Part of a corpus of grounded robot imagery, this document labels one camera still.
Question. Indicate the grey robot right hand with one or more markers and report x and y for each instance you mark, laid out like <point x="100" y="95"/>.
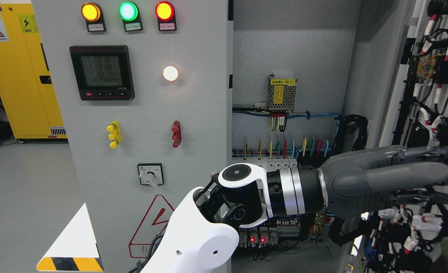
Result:
<point x="366" y="180"/>

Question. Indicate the grey cabinet door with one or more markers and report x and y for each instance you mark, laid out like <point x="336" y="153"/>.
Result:
<point x="387" y="80"/>
<point x="199" y="98"/>

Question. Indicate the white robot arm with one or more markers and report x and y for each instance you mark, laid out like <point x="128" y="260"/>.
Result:
<point x="202" y="232"/>

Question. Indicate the black corrugated conduit right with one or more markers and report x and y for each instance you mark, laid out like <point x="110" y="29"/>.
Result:
<point x="352" y="134"/>

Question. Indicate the white breaker and socket row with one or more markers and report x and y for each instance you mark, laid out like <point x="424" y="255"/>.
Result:
<point x="266" y="163"/>

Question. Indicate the perforated metal power supply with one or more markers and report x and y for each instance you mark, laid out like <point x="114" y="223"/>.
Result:
<point x="282" y="91"/>

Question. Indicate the red electric hazard sticker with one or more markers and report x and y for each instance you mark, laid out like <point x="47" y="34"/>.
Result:
<point x="153" y="223"/>

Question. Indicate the white indicator lamp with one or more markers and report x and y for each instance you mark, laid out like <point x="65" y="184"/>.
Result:
<point x="170" y="73"/>

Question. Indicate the red indicator lamp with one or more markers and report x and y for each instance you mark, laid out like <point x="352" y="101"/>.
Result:
<point x="165" y="13"/>

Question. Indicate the black digital power meter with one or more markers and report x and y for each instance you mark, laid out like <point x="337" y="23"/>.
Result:
<point x="103" y="72"/>

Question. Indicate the green indicator lamp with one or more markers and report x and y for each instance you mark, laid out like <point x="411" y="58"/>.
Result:
<point x="130" y="15"/>

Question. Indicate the yellow indicator lamp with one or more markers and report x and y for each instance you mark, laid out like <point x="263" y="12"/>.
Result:
<point x="94" y="17"/>

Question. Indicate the yellow safety cabinet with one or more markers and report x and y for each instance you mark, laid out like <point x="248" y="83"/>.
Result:
<point x="26" y="88"/>

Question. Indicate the red terminal post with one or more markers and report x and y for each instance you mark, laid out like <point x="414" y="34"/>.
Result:
<point x="177" y="134"/>

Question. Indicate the rotary selector switch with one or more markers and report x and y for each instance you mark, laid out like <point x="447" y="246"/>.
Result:
<point x="150" y="174"/>

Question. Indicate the yellow terminal post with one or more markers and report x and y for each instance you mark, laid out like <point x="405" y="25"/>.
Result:
<point x="114" y="134"/>

